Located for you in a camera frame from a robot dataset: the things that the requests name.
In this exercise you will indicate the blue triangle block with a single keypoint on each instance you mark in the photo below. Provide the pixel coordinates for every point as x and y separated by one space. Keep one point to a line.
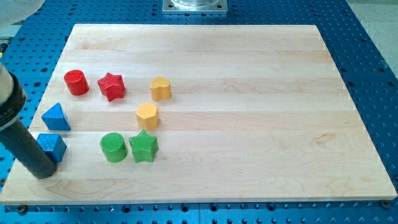
55 119

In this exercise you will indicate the yellow heart block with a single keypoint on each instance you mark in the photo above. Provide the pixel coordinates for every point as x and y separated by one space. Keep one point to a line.
160 88

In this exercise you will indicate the wooden board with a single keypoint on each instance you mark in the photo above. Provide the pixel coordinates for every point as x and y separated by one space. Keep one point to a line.
257 113

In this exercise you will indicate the yellow hexagon block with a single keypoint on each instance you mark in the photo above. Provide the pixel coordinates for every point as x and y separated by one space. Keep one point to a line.
147 115

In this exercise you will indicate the green star block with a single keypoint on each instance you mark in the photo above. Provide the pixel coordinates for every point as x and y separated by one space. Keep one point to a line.
144 147

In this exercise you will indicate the red star block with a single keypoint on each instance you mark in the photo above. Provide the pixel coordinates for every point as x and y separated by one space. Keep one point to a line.
112 86

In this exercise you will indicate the green cylinder block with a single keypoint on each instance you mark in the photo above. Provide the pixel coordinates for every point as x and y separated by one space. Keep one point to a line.
113 147

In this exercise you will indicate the red cylinder block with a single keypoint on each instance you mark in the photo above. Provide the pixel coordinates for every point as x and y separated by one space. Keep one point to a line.
76 82

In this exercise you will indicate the blue cube block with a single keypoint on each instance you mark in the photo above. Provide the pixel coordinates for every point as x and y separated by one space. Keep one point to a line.
53 145

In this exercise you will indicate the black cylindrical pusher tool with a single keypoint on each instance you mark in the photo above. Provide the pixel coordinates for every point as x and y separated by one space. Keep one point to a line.
22 145

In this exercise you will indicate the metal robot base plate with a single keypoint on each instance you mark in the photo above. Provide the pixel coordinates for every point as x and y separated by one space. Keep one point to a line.
194 5

